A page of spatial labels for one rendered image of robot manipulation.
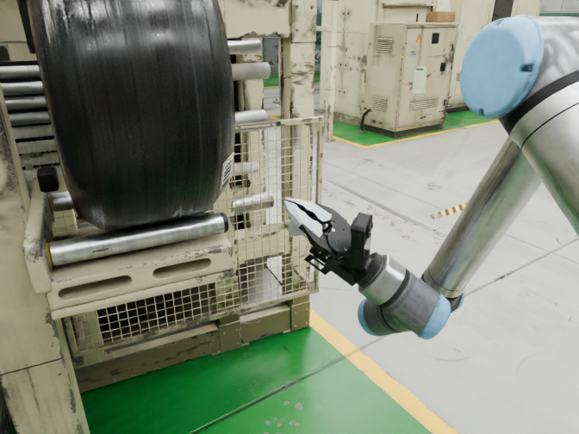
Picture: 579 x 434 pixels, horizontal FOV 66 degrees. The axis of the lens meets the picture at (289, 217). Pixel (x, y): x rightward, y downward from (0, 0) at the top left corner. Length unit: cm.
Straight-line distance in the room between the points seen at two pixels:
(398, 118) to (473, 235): 459
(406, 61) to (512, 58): 479
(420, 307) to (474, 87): 41
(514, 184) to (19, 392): 107
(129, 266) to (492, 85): 69
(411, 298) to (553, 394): 128
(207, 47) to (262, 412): 133
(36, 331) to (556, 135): 99
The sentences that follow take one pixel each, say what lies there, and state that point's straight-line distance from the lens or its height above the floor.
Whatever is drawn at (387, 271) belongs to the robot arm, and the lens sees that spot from 83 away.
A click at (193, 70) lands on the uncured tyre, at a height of 123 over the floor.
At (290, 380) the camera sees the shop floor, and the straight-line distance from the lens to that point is 187.
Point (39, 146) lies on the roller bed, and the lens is 134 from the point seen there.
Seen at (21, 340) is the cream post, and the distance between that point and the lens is 111.
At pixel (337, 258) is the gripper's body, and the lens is 81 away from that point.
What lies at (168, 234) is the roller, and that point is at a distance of 93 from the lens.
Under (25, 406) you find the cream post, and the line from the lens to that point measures 122.
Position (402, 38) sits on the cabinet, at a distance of 532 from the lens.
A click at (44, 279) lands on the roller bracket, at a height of 88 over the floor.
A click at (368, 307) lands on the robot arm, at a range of 98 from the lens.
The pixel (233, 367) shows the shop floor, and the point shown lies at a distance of 193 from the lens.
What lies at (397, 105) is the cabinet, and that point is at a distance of 539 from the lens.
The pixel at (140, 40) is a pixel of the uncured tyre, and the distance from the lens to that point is 74.
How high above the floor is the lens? 130
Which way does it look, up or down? 24 degrees down
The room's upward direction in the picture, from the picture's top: straight up
